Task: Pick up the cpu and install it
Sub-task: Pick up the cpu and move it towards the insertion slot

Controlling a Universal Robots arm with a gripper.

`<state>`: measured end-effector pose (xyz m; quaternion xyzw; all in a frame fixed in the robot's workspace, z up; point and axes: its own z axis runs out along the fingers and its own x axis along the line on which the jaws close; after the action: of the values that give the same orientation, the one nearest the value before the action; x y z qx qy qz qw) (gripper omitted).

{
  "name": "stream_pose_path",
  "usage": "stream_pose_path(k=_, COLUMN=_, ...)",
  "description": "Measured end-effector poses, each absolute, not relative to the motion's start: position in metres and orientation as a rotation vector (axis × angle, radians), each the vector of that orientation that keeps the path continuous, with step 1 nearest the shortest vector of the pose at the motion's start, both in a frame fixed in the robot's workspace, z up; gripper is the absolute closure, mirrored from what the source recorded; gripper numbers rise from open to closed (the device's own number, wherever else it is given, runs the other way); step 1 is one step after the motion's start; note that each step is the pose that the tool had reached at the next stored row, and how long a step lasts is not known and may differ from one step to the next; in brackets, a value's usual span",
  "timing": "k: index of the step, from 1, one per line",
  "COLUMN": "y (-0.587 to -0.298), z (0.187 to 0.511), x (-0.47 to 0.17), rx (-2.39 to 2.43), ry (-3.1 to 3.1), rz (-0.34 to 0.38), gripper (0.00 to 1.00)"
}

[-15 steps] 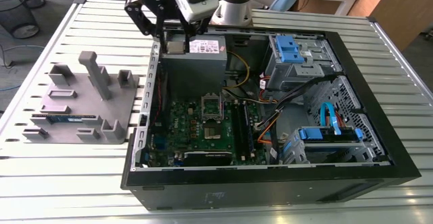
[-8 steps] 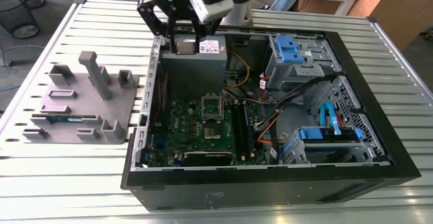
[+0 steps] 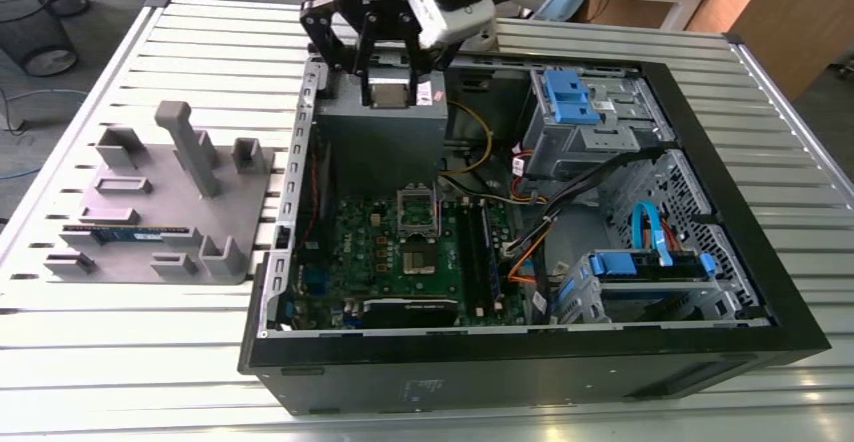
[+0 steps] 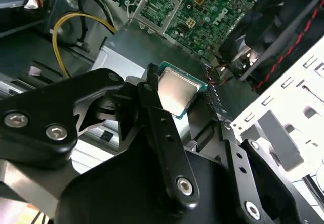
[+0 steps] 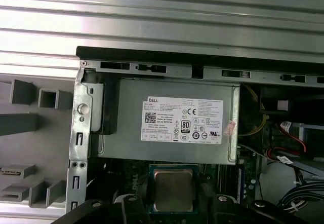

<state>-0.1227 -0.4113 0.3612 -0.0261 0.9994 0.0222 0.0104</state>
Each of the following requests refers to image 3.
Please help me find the red orange wire bundle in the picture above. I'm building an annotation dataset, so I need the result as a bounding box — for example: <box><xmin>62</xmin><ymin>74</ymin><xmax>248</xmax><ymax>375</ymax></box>
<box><xmin>504</xmin><ymin>239</ymin><xmax>559</xmax><ymax>286</ymax></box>
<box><xmin>506</xmin><ymin>144</ymin><xmax>540</xmax><ymax>207</ymax></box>

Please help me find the blue VGA port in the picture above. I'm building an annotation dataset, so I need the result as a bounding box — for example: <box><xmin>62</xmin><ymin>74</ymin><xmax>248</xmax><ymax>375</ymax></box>
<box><xmin>302</xmin><ymin>266</ymin><xmax>329</xmax><ymax>297</ymax></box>

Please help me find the blue floor cable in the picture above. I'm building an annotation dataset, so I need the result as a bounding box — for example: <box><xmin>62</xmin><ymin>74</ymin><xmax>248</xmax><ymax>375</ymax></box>
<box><xmin>0</xmin><ymin>164</ymin><xmax>45</xmax><ymax>183</ymax></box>

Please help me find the grey parts rack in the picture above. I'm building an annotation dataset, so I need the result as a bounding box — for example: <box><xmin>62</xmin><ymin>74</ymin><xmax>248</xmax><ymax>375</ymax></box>
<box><xmin>38</xmin><ymin>100</ymin><xmax>276</xmax><ymax>286</ymax></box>

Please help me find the green motherboard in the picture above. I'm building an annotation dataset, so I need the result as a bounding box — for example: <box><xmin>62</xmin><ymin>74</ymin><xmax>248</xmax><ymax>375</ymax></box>
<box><xmin>290</xmin><ymin>195</ymin><xmax>535</xmax><ymax>332</ymax></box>

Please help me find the yellow wire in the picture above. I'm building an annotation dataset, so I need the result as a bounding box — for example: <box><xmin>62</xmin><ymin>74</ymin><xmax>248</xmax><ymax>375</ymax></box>
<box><xmin>440</xmin><ymin>100</ymin><xmax>496</xmax><ymax>179</ymax></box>

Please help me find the metal socket cover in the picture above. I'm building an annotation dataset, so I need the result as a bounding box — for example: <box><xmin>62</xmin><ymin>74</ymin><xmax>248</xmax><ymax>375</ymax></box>
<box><xmin>394</xmin><ymin>180</ymin><xmax>442</xmax><ymax>237</ymax></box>

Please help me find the CPU socket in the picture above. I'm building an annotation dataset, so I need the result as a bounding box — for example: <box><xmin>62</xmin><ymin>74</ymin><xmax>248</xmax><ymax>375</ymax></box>
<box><xmin>397</xmin><ymin>238</ymin><xmax>446</xmax><ymax>278</ymax></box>

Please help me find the blue data cable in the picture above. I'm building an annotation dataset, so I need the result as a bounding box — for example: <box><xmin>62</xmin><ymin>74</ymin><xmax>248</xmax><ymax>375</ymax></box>
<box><xmin>628</xmin><ymin>200</ymin><xmax>676</xmax><ymax>268</ymax></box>

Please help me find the grey power supply unit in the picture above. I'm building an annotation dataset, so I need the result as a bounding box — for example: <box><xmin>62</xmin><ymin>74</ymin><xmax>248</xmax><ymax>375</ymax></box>
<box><xmin>310</xmin><ymin>65</ymin><xmax>449</xmax><ymax>191</ymax></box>

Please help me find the RAM stick blue label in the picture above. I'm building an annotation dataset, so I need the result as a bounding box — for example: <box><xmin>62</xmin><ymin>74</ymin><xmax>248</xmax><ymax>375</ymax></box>
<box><xmin>61</xmin><ymin>225</ymin><xmax>193</xmax><ymax>244</ymax></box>

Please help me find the black graphics card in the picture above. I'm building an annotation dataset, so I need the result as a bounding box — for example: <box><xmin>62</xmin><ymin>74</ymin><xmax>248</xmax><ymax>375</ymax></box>
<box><xmin>357</xmin><ymin>296</ymin><xmax>462</xmax><ymax>329</ymax></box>

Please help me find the wooden cabinet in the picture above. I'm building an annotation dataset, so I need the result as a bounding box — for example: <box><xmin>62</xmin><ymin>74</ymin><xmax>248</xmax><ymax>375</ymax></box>
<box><xmin>729</xmin><ymin>0</ymin><xmax>854</xmax><ymax>106</ymax></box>

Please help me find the large black mesh wastebasket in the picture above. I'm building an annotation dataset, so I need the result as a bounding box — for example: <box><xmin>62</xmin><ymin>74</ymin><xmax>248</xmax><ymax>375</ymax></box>
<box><xmin>0</xmin><ymin>0</ymin><xmax>79</xmax><ymax>79</ymax></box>

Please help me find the grey drive cage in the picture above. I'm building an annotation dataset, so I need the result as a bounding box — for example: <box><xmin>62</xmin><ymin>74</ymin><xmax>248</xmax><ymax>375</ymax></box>
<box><xmin>521</xmin><ymin>65</ymin><xmax>680</xmax><ymax>183</ymax></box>

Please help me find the black flat cable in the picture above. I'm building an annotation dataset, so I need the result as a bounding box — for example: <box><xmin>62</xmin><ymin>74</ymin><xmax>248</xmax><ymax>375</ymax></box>
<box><xmin>502</xmin><ymin>146</ymin><xmax>672</xmax><ymax>263</ymax></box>

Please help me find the black PC case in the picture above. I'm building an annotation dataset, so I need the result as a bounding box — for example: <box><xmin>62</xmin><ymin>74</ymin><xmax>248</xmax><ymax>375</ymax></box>
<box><xmin>236</xmin><ymin>41</ymin><xmax>832</xmax><ymax>418</ymax></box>

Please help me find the black disk blue carrier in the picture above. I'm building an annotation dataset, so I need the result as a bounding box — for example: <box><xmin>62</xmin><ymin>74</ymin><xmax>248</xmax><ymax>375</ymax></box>
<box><xmin>584</xmin><ymin>249</ymin><xmax>719</xmax><ymax>284</ymax></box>

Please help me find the black RAM slot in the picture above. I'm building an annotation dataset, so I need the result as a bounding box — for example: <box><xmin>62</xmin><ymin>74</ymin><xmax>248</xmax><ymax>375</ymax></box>
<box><xmin>458</xmin><ymin>199</ymin><xmax>481</xmax><ymax>316</ymax></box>
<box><xmin>465</xmin><ymin>199</ymin><xmax>489</xmax><ymax>316</ymax></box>
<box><xmin>473</xmin><ymin>199</ymin><xmax>497</xmax><ymax>313</ymax></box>

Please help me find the grey disk bay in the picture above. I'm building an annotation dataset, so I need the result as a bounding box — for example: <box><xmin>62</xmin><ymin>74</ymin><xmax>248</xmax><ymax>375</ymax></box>
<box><xmin>551</xmin><ymin>249</ymin><xmax>768</xmax><ymax>327</ymax></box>

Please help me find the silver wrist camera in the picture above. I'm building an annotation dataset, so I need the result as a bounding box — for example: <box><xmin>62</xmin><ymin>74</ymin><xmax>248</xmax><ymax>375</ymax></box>
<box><xmin>404</xmin><ymin>0</ymin><xmax>500</xmax><ymax>49</ymax></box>

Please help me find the blue drive latch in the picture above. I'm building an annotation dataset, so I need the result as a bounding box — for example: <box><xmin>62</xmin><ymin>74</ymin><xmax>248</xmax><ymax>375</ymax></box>
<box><xmin>541</xmin><ymin>68</ymin><xmax>600</xmax><ymax>126</ymax></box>

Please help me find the wire locking lever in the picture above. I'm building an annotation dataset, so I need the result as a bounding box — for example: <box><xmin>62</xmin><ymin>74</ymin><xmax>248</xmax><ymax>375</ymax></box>
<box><xmin>430</xmin><ymin>179</ymin><xmax>446</xmax><ymax>238</ymax></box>

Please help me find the black white wire bundle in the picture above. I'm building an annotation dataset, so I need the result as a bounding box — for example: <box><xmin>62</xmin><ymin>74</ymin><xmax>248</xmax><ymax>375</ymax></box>
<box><xmin>436</xmin><ymin>169</ymin><xmax>549</xmax><ymax>208</ymax></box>

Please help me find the silver CPU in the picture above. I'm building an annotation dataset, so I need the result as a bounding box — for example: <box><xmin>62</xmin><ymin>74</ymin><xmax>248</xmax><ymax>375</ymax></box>
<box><xmin>368</xmin><ymin>78</ymin><xmax>413</xmax><ymax>111</ymax></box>

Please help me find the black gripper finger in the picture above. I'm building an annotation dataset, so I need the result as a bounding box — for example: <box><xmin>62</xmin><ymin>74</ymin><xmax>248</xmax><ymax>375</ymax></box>
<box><xmin>297</xmin><ymin>0</ymin><xmax>376</xmax><ymax>109</ymax></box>
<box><xmin>392</xmin><ymin>11</ymin><xmax>462</xmax><ymax>107</ymax></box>

